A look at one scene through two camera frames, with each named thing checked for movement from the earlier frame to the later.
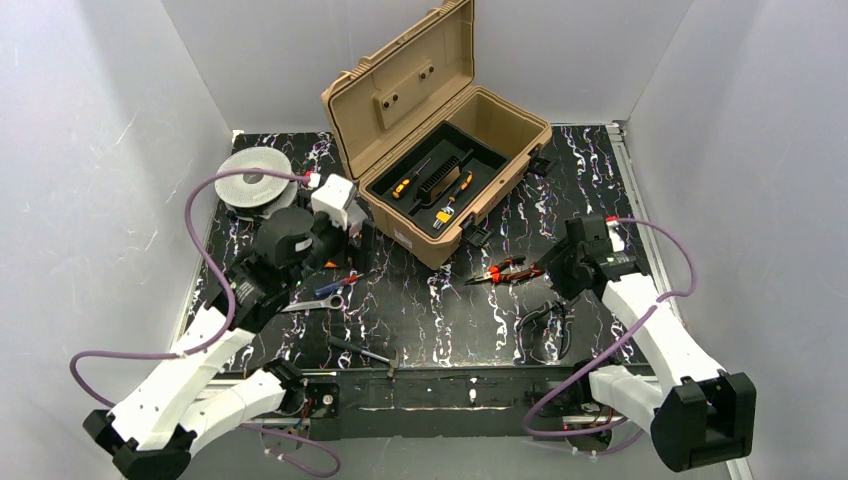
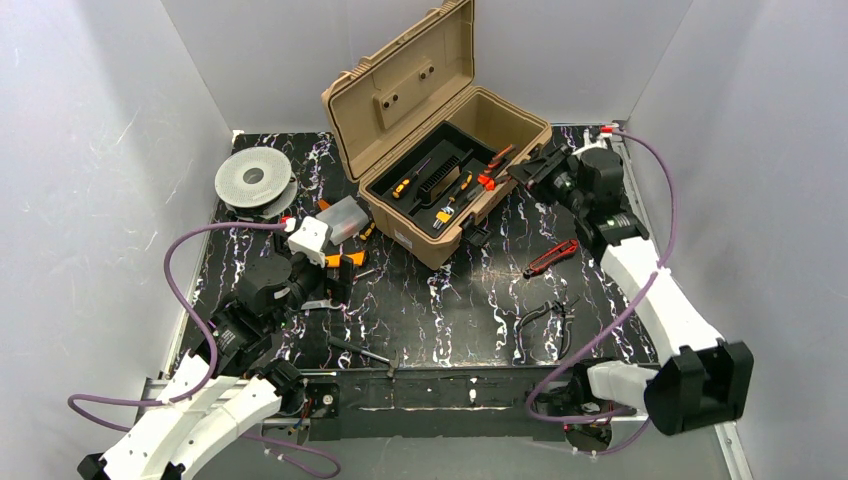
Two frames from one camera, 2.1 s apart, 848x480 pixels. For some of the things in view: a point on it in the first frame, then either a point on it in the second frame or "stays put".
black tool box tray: x=432 y=185 stays put
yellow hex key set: x=443 y=216 stays put
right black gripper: x=556 y=273 to x=544 y=168
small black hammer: x=393 y=361 stays put
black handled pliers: x=568 y=313 stays put
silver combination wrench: x=334 y=301 stays put
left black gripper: x=362 y=240 to x=338 y=279
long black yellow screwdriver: x=403 y=185 stays put
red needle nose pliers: x=496 y=274 to x=487 y=177
